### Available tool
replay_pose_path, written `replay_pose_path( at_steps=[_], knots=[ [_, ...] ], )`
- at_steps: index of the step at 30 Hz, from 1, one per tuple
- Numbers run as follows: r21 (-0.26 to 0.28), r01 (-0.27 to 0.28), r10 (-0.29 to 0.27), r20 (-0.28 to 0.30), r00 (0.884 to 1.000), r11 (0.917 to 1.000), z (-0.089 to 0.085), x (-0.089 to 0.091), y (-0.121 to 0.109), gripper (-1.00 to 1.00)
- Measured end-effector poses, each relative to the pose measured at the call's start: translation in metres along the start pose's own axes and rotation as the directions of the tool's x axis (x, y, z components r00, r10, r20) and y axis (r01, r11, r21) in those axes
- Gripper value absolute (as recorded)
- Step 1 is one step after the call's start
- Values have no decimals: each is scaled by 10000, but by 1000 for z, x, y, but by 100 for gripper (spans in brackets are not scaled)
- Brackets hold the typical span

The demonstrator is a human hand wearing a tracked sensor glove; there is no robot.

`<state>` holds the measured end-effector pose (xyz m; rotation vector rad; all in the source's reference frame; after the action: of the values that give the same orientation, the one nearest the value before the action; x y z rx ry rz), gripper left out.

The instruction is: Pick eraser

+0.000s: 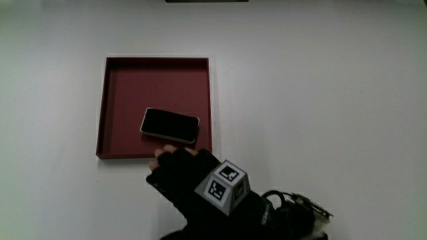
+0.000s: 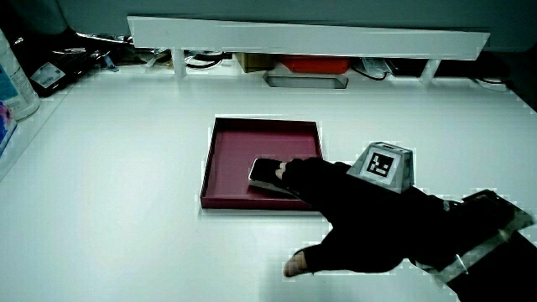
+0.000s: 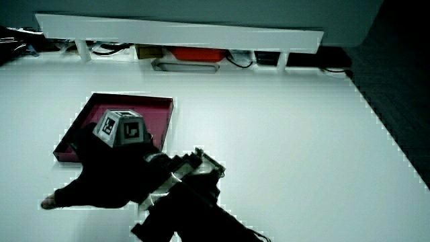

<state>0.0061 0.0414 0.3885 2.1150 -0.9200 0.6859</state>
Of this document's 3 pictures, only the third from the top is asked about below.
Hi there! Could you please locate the red box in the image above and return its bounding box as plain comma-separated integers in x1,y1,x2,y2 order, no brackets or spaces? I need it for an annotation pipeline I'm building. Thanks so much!
170,46,228,63

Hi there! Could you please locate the brown cardboard box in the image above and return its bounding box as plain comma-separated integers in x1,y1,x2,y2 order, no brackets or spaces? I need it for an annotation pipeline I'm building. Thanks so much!
134,44,165,61

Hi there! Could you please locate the black cable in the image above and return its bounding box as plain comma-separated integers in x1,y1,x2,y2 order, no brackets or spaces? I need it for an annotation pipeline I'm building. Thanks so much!
224,53,254,69
91,42,134,56
320,67,353,75

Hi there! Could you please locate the black box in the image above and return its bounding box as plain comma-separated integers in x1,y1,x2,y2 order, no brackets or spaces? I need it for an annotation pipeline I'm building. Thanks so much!
254,50,281,67

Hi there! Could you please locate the magenta tray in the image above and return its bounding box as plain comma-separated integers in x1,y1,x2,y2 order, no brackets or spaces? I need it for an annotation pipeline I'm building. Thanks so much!
52,92,175,163

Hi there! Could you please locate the white shelf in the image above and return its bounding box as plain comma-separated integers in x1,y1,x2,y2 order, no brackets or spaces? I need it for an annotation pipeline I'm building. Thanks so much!
34,13,325,73

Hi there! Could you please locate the person's right hand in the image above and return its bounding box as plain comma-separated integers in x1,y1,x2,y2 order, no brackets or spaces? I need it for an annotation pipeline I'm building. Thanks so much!
40,108,175,210

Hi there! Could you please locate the grey flat tray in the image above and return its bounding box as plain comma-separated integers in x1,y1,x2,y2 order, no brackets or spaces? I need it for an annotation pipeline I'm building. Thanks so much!
150,58,221,75

